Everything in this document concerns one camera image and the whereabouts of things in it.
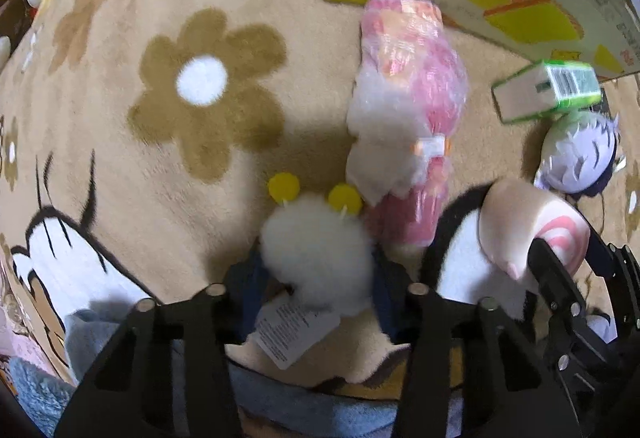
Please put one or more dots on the purple haired round plush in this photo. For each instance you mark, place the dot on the purple haired round plush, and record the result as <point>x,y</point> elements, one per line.
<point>580,150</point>

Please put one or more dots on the pink plush in plastic bag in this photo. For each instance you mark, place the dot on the pink plush in plastic bag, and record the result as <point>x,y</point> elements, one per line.
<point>415,83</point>

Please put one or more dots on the black white plush swirl cheek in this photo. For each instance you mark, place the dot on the black white plush swirl cheek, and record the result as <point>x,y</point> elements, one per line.
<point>505,223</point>

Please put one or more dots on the green and white carton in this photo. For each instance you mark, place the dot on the green and white carton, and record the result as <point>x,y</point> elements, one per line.
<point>542,90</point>

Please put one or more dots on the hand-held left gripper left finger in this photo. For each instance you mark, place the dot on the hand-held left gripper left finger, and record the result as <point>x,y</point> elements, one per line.
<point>243,289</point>

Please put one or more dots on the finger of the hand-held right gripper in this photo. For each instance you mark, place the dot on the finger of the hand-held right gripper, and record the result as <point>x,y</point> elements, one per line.
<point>617,270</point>
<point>552,280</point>

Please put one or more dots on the beige flower rug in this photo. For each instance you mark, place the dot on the beige flower rug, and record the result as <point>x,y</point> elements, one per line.
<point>150,128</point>

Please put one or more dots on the white fluffy plush yellow antennae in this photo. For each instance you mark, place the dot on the white fluffy plush yellow antennae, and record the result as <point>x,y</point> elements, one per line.
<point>317,258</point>

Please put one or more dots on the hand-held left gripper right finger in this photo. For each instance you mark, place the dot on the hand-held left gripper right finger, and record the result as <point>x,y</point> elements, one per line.
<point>392,290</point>

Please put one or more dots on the grey-blue fleece blanket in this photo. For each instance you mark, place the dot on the grey-blue fleece blanket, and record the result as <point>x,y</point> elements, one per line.
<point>310,413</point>

